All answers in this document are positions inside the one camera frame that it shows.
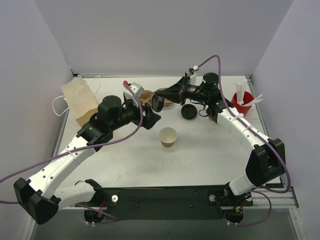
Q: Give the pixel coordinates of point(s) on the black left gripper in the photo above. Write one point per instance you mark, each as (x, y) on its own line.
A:
(145, 116)

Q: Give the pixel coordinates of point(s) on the black coffee cup lid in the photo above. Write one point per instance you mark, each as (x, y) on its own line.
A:
(157, 102)

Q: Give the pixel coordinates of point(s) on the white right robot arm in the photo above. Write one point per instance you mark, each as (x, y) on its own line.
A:
(267, 156)

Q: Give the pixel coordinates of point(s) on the brown paper coffee cup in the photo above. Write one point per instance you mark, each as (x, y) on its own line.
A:
(168, 136)

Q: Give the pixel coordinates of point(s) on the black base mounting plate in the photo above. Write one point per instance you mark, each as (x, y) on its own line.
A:
(164, 211)

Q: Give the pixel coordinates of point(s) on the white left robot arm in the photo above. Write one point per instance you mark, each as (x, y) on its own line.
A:
(40, 195)

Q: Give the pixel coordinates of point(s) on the stack of black lids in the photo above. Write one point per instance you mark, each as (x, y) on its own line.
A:
(189, 112)

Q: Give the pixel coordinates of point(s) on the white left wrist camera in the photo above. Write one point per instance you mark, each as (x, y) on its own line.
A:
(136, 89)

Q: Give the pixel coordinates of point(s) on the brown pulp cup carrier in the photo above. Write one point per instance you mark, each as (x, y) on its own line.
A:
(146, 97)

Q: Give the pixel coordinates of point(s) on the aluminium frame rail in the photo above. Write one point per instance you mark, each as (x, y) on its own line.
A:
(287, 197)

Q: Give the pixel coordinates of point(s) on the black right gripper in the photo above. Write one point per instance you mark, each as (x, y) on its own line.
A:
(184, 87)

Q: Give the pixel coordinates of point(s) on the brown paper bag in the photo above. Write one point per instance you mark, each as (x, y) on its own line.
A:
(80, 97)

